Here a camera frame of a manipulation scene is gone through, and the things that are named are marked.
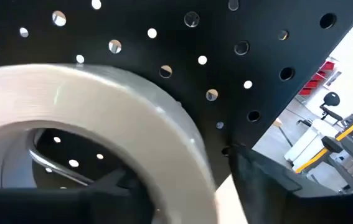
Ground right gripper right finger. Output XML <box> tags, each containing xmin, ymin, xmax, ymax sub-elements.
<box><xmin>228</xmin><ymin>144</ymin><xmax>303</xmax><ymax>224</ymax></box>

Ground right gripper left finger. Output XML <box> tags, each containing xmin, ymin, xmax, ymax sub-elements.
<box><xmin>85</xmin><ymin>167</ymin><xmax>157</xmax><ymax>224</ymax></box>

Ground beige masking tape roll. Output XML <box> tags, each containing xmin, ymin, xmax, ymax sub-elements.
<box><xmin>0</xmin><ymin>63</ymin><xmax>220</xmax><ymax>224</ymax></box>

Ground white background cabinet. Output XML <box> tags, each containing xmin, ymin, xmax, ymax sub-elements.
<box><xmin>283</xmin><ymin>119</ymin><xmax>341</xmax><ymax>170</ymax></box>

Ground yellow striped black beam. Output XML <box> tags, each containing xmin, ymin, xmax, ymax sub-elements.
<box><xmin>294</xmin><ymin>104</ymin><xmax>353</xmax><ymax>175</ymax></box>

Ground black office chair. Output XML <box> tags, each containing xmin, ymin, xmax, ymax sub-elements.
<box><xmin>297</xmin><ymin>91</ymin><xmax>344</xmax><ymax>127</ymax></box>

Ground red storage bins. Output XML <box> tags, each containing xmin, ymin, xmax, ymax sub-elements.
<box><xmin>298</xmin><ymin>60</ymin><xmax>336</xmax><ymax>96</ymax></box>

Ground black metal pegboard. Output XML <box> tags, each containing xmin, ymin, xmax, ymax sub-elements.
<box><xmin>0</xmin><ymin>0</ymin><xmax>353</xmax><ymax>187</ymax></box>

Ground flat wire loop hook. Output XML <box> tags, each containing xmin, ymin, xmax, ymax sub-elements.
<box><xmin>28</xmin><ymin>130</ymin><xmax>96</xmax><ymax>187</ymax></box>

